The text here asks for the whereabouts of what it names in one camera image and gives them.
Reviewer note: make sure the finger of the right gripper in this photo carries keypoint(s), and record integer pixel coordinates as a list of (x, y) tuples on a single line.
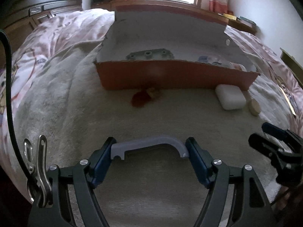
[(286, 136), (287, 165)]

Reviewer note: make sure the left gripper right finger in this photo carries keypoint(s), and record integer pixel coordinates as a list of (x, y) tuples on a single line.
[(250, 205)]

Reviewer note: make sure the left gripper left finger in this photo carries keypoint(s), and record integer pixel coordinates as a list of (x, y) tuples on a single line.
[(85, 176)]

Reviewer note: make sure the white rounded plastic case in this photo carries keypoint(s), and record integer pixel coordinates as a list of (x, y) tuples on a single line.
[(230, 97)]

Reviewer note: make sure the grey curved plastic part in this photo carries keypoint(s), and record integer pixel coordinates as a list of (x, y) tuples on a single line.
[(120, 148)]

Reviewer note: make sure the white orange pill bottle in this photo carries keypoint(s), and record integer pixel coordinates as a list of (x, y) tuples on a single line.
[(235, 66)]

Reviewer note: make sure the grey rectangular plastic tray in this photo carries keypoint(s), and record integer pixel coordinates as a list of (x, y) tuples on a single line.
[(152, 54)]

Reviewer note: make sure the blue lid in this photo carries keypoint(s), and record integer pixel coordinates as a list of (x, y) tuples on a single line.
[(203, 59)]

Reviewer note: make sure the round cream tin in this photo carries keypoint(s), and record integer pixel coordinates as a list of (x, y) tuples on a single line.
[(254, 107)]

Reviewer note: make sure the wooden shelf at right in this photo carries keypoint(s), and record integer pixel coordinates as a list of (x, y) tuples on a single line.
[(293, 65)]

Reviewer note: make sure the white fluffy blanket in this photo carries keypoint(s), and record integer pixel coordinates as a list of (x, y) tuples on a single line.
[(152, 187)]

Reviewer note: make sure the books on bench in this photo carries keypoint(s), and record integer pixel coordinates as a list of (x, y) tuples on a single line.
[(242, 20)]

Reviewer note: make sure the small red toy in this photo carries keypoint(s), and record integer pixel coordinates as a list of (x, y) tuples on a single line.
[(144, 96)]

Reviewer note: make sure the wooden window bench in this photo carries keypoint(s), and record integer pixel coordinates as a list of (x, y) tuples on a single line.
[(177, 7)]

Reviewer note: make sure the red cardboard shoe box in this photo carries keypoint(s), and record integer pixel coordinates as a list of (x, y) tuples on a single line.
[(165, 47)]

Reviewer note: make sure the pink cartoon bed sheet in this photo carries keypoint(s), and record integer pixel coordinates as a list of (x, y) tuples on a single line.
[(47, 35)]

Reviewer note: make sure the dark wooden headboard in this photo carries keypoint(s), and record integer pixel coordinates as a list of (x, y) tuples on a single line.
[(25, 15)]

